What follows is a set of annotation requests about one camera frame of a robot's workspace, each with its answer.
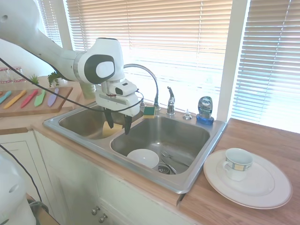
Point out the large white plate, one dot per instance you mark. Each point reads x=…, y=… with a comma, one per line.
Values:
x=269, y=187

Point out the green knife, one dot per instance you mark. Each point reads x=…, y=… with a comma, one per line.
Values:
x=40, y=98

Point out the wide window blind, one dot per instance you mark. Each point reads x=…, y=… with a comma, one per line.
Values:
x=175, y=42

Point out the red knife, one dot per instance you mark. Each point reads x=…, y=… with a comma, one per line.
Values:
x=29, y=98

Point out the stainless steel double sink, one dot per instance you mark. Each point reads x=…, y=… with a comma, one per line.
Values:
x=168, y=137

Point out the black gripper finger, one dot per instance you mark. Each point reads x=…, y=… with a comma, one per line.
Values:
x=109, y=119
x=127, y=125

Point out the white bowl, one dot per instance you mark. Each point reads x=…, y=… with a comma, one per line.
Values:
x=143, y=158

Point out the purple knife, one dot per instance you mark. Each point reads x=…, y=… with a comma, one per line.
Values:
x=53, y=97

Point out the chrome gooseneck faucet spout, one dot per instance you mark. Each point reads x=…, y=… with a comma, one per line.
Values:
x=156, y=86

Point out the teal knife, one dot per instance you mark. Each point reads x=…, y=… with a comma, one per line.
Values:
x=5, y=97

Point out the chrome sink sprayer head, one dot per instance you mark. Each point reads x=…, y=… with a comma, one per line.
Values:
x=187, y=115

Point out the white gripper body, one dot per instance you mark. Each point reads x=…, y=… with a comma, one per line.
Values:
x=117, y=104

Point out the metal cabinet knob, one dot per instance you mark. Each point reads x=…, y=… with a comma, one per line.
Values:
x=95, y=211
x=102, y=218

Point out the yellow knife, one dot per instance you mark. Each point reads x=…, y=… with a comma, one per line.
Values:
x=15, y=99

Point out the white mug with patterned rim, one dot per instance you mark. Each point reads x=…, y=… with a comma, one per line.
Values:
x=236, y=171

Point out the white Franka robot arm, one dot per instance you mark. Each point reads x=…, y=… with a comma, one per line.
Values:
x=58, y=56

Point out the white kitchen cabinet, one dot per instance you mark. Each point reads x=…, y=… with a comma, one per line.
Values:
x=77, y=187

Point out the small spiky plant white pot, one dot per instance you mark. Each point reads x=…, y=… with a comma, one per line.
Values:
x=35, y=80

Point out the small leafy plant white pot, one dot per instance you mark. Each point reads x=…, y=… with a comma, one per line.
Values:
x=55, y=78

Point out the tall window blind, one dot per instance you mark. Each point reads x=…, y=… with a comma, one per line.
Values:
x=269, y=65

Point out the yellow plastic cup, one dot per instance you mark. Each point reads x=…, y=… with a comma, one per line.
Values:
x=117, y=129

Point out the metal sink drain strainer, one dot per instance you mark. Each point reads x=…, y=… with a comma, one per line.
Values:
x=167, y=169

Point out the yellow green sponge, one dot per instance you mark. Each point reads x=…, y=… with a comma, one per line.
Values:
x=149, y=112

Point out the narrow window blind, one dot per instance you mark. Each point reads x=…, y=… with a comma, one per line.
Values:
x=51, y=23

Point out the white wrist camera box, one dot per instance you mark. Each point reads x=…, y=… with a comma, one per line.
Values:
x=125, y=88

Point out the green pot with utensils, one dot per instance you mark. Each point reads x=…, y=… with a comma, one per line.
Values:
x=87, y=91

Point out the wooden cutting board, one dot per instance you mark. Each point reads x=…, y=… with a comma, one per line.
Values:
x=59, y=98

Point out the blue Dawn dish soap bottle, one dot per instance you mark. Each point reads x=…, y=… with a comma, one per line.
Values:
x=205, y=110

